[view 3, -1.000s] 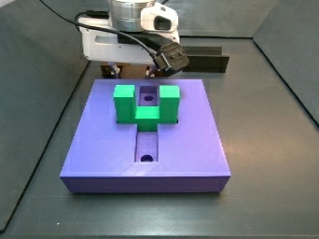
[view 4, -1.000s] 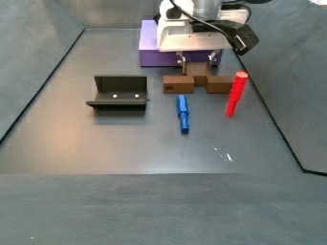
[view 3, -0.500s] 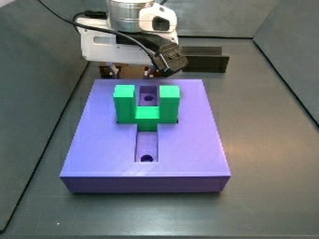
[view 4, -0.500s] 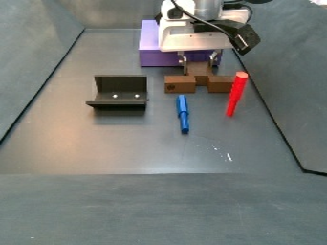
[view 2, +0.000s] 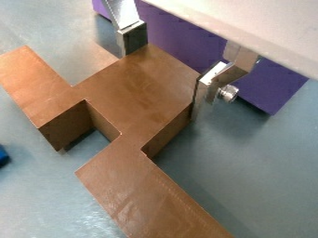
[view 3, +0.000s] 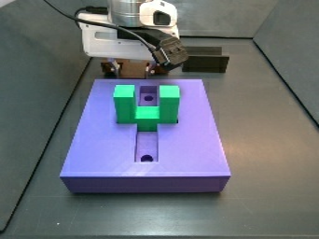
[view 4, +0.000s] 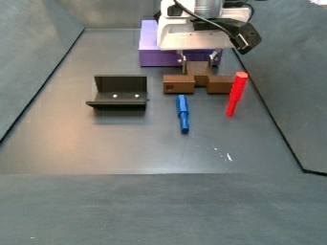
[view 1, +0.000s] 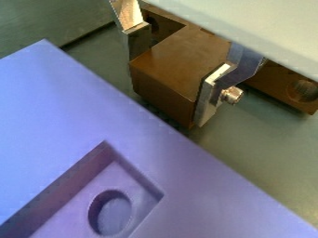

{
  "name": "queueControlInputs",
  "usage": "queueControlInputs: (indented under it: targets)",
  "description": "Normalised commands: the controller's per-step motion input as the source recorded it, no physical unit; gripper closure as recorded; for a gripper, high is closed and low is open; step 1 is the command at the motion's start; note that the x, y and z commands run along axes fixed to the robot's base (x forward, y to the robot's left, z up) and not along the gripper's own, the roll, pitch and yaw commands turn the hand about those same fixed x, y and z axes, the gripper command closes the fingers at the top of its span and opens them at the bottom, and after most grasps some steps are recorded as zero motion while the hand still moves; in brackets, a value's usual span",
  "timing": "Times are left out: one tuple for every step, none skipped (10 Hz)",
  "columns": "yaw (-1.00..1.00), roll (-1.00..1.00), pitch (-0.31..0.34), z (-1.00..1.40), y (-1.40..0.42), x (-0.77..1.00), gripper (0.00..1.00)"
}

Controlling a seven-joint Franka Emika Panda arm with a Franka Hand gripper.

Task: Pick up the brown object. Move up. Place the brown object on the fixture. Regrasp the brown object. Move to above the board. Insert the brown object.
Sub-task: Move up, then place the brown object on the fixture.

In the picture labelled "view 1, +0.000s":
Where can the purple base block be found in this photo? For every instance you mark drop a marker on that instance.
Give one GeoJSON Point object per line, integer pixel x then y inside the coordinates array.
{"type": "Point", "coordinates": [92, 168]}

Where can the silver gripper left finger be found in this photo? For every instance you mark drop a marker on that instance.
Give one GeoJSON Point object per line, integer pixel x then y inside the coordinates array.
{"type": "Point", "coordinates": [134, 28]}

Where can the brown T-shaped block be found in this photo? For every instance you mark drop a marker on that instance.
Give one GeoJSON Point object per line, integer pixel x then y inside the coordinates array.
{"type": "Point", "coordinates": [167, 72]}

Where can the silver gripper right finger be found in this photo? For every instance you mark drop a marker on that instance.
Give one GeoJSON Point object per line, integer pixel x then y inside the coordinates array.
{"type": "Point", "coordinates": [219, 85]}

